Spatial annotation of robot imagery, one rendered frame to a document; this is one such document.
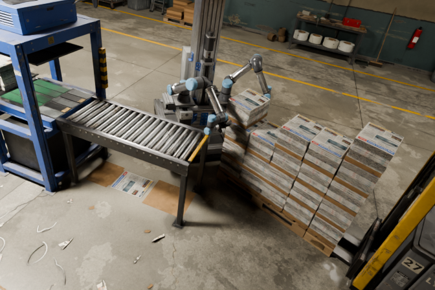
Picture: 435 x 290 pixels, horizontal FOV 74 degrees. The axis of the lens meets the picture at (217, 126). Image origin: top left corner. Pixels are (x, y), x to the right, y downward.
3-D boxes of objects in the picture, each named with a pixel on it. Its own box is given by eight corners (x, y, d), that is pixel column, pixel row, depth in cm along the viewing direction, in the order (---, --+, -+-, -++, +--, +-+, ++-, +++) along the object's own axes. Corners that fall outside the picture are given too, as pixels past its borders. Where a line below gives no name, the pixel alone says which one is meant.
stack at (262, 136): (234, 163, 374) (248, 108, 328) (317, 217, 319) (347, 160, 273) (215, 177, 348) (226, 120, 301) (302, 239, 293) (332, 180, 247)
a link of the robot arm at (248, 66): (220, 83, 339) (257, 55, 313) (222, 78, 351) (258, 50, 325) (226, 90, 342) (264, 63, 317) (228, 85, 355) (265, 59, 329)
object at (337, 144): (325, 127, 274) (325, 125, 273) (354, 141, 261) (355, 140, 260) (309, 142, 248) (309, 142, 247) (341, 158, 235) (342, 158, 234)
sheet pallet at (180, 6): (210, 24, 900) (212, 5, 868) (200, 30, 833) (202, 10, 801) (175, 15, 923) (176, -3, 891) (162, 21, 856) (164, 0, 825)
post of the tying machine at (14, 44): (58, 188, 301) (24, 42, 214) (52, 193, 294) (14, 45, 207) (51, 185, 302) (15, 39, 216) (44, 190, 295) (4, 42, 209)
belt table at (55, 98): (98, 101, 319) (98, 92, 314) (52, 130, 267) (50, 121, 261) (46, 83, 333) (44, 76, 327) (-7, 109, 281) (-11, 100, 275)
